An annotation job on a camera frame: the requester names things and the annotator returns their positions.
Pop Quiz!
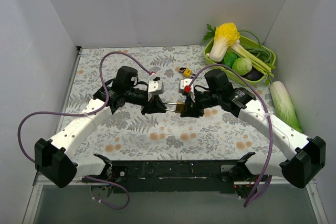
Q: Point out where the floral patterned table mat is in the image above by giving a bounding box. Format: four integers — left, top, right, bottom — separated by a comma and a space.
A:
52, 45, 300, 161

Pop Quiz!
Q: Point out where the pale celery stalks toy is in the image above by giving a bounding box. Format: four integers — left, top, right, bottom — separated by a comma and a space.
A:
229, 42, 274, 77

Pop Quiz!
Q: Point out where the green long beans toy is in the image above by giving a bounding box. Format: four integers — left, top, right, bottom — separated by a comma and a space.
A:
239, 30, 272, 63

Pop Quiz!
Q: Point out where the green parsley leaf toy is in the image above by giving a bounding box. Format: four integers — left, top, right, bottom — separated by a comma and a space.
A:
203, 24, 216, 42

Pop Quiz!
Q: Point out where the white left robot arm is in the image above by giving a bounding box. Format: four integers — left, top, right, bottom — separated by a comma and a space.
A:
34, 66, 166, 188

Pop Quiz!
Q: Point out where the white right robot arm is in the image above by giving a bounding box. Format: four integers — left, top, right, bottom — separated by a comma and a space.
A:
179, 69, 326, 188

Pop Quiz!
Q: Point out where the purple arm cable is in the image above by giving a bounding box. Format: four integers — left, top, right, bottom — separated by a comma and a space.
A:
188, 64, 274, 208
17, 51, 153, 210

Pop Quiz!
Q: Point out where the small yellow padlock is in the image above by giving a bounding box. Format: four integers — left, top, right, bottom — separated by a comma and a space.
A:
178, 68, 195, 79

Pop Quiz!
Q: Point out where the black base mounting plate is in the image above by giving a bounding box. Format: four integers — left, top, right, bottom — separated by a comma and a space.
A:
94, 159, 259, 194

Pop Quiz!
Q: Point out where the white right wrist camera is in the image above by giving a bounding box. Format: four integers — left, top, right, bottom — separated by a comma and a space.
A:
178, 78, 195, 102

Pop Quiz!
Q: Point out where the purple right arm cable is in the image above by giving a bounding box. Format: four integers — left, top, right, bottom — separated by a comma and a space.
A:
188, 64, 274, 208

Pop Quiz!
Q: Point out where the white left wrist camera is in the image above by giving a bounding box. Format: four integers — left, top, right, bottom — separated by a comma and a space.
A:
147, 72, 164, 101

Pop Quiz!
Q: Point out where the yellow napa cabbage toy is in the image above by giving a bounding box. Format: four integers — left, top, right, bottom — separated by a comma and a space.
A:
208, 23, 240, 62

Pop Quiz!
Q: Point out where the purple eggplant toy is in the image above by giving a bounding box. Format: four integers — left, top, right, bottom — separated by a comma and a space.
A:
243, 68, 264, 81

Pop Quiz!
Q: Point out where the green napa cabbage toy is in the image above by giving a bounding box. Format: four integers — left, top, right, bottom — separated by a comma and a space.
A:
270, 81, 302, 133

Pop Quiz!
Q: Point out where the large brass padlock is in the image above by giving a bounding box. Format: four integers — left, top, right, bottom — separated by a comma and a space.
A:
164, 102, 186, 114

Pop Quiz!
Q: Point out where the green plastic basket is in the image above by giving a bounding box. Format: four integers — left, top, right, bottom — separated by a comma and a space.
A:
219, 36, 276, 85

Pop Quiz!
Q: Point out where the dark green vegetable toy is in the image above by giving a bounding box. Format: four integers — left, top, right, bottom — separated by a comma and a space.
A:
222, 50, 238, 69

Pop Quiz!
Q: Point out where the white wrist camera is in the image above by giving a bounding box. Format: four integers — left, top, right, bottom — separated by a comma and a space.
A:
178, 78, 195, 102
147, 72, 164, 101

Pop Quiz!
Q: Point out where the round green cabbage toy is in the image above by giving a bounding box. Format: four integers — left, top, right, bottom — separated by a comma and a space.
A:
232, 58, 253, 76

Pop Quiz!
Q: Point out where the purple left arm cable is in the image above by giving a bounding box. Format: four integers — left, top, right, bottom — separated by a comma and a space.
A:
17, 51, 153, 210

